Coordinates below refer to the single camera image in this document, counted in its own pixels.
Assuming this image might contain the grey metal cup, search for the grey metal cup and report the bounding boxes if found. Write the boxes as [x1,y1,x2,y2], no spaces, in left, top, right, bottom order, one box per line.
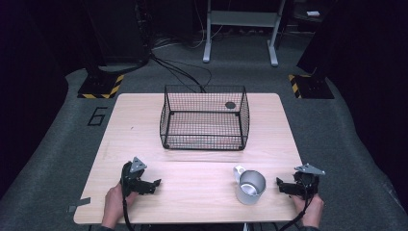
[232,165,268,206]

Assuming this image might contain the right hand-held gripper black cable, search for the right hand-held gripper black cable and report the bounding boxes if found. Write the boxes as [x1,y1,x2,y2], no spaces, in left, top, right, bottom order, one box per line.
[278,182,316,231]

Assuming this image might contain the black floor cables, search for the black floor cables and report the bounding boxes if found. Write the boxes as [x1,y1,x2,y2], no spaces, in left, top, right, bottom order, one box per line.
[149,52,214,94]

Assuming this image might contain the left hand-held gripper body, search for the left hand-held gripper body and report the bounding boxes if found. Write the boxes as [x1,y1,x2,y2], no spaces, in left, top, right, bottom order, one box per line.
[119,156,148,197]

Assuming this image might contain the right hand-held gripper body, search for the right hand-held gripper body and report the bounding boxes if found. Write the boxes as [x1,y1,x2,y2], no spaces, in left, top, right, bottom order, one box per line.
[293,163,326,197]

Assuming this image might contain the left hand-held gripper black cable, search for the left hand-held gripper black cable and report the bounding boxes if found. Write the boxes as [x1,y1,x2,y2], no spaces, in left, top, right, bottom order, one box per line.
[120,181,137,231]

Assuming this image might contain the black yellow-striped stand base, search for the black yellow-striped stand base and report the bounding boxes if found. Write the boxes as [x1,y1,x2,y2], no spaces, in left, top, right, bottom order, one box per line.
[77,73,126,100]
[287,73,335,100]

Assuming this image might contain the black cabinet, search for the black cabinet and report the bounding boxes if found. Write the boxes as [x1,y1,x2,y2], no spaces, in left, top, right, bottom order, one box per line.
[81,0,152,73]

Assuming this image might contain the person's left hand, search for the person's left hand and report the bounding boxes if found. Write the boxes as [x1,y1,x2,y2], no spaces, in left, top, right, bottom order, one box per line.
[101,183,140,230]

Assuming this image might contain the person's right hand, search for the person's right hand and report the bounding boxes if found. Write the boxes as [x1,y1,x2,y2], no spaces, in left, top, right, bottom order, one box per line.
[291,193,325,229]

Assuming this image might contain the black wire mesh basket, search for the black wire mesh basket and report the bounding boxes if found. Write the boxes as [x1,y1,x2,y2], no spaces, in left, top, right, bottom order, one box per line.
[159,84,251,151]

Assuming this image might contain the grey tape strip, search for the grey tape strip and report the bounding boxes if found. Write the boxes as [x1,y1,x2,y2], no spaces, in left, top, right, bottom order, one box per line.
[66,196,92,214]

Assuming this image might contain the white metal stand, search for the white metal stand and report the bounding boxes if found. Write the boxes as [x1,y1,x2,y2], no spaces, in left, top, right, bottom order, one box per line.
[202,0,287,67]

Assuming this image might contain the hand-held gripper black cable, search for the hand-held gripper black cable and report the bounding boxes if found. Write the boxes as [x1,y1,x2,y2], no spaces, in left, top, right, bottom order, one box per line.
[120,181,137,231]
[278,182,316,231]

